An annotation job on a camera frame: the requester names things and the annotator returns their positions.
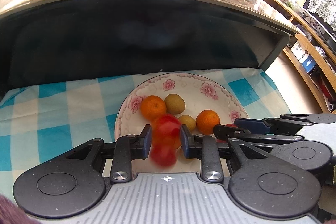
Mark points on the wooden tv shelf unit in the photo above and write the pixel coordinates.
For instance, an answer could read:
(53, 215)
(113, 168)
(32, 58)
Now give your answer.
(321, 79)

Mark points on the orange mandarin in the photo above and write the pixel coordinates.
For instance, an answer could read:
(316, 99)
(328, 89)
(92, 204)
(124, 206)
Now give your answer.
(152, 107)
(206, 121)

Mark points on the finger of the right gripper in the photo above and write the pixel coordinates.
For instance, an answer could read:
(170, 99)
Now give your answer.
(224, 132)
(255, 126)

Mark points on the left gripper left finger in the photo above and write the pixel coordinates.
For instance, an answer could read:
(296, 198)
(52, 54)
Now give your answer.
(127, 149)

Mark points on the brown longan fruit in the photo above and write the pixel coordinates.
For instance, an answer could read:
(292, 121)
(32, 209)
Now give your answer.
(181, 157)
(188, 121)
(175, 104)

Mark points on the dark coffee table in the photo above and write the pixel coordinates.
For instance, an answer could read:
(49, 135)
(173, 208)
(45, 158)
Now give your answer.
(51, 41)

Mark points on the white floral porcelain plate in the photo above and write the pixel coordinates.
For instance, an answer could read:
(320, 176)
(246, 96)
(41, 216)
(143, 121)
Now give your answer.
(198, 92)

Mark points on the red cherry tomato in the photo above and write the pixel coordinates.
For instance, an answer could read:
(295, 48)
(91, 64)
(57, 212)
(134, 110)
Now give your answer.
(163, 155)
(223, 141)

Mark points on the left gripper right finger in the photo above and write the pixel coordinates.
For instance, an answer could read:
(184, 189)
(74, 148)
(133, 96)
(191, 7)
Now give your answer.
(204, 148)

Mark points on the large red yellow apple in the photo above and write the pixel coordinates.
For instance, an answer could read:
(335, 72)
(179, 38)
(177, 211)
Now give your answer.
(166, 131)

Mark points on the white blue box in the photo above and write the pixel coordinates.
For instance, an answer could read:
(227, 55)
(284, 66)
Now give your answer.
(303, 56)

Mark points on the blue white checkered tablecloth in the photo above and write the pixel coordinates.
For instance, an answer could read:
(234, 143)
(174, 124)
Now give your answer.
(42, 121)

